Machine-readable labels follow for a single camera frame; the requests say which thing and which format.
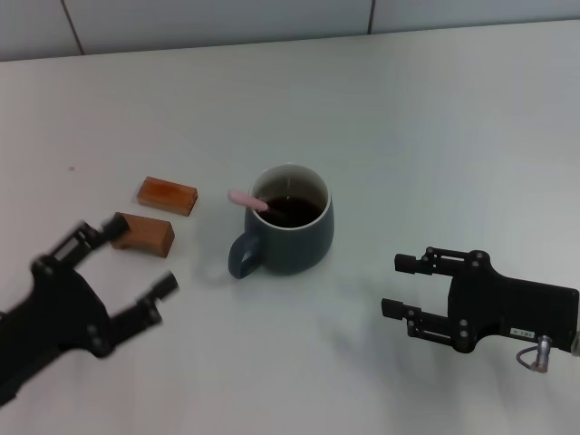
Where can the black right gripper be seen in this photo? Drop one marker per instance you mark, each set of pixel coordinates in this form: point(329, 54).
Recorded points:
point(507, 308)

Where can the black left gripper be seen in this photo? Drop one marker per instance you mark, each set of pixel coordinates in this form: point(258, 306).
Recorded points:
point(54, 312)

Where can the grey ceramic cup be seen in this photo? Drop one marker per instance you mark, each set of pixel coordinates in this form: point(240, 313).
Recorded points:
point(294, 248)

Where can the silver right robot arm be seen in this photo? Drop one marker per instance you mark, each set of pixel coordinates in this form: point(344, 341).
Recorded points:
point(577, 344)

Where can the plain wooden block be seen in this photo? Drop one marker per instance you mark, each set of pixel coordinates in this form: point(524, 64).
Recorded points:
point(151, 235)

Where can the stained wooden block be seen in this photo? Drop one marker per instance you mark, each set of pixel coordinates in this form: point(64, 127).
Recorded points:
point(167, 195)

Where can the dark coffee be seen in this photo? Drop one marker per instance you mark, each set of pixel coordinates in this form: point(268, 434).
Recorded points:
point(301, 211)

